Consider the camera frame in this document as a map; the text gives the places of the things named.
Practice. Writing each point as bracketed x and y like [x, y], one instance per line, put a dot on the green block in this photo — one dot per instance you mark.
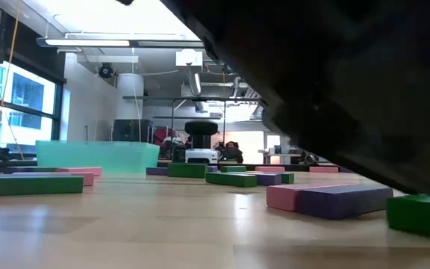
[287, 178]
[41, 169]
[230, 180]
[28, 186]
[233, 169]
[187, 170]
[420, 216]

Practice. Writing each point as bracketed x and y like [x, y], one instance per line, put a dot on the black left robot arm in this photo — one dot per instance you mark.
[125, 2]

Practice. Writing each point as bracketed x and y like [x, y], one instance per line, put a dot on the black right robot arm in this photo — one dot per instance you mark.
[312, 45]

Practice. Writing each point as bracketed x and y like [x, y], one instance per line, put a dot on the white background table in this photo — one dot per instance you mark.
[278, 155]

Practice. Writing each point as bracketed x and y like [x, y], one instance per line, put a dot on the person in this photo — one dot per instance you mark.
[162, 136]
[233, 151]

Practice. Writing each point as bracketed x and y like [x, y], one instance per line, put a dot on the black cylindrical object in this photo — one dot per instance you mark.
[201, 129]

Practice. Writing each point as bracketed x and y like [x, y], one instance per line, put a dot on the small black device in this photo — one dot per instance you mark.
[178, 153]

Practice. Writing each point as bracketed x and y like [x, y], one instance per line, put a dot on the white ceiling lamp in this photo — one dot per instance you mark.
[189, 57]

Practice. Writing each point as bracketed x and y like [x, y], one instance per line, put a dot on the black cabinet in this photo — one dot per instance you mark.
[131, 130]

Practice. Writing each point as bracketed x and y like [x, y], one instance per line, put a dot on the black round ceiling speaker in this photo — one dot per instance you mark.
[106, 70]

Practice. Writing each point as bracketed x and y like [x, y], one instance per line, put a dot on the translucent teal bin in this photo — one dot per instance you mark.
[95, 157]

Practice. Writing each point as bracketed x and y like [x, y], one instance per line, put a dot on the long ceiling light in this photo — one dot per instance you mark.
[88, 42]

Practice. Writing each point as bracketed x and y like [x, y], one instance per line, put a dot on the large window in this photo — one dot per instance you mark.
[24, 101]

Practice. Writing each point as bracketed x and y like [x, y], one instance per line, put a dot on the black metal workstation frame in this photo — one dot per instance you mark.
[200, 98]

